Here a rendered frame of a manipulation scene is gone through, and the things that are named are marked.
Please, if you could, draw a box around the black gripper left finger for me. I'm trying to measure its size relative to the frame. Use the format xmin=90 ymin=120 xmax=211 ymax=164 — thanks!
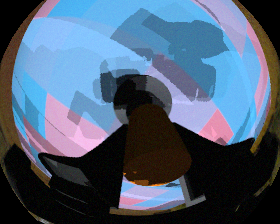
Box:
xmin=38 ymin=124 xmax=128 ymax=210

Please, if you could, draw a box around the black round pedestal with silver shaft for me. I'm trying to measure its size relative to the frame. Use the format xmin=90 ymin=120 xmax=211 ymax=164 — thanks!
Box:
xmin=113 ymin=75 xmax=172 ymax=124

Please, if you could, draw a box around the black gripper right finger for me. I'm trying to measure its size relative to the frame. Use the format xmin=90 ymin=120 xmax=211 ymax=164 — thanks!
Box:
xmin=172 ymin=123 xmax=254 ymax=201

